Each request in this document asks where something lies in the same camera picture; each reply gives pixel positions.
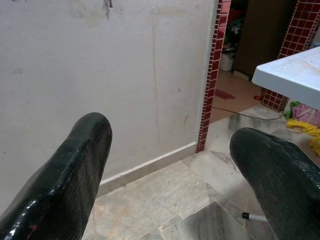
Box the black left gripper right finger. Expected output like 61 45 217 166
229 127 320 240

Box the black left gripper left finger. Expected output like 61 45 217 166
0 112 113 240

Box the white tube with black tip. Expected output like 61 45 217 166
241 211 269 223

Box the yellow toy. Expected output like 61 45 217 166
286 119 320 137

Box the green toy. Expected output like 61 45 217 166
283 100 301 120

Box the purple patterned cloth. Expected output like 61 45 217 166
292 103 320 126

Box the white plastic table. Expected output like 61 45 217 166
251 45 320 111

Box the white bin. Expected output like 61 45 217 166
219 51 236 72

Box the dark brown cabinet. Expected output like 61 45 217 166
234 0 300 76

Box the wide red tiled pillar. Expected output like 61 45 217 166
260 0 320 112

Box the black floor cable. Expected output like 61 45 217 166
211 106 286 121

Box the narrow red tiled wall edge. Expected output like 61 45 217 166
195 0 231 154

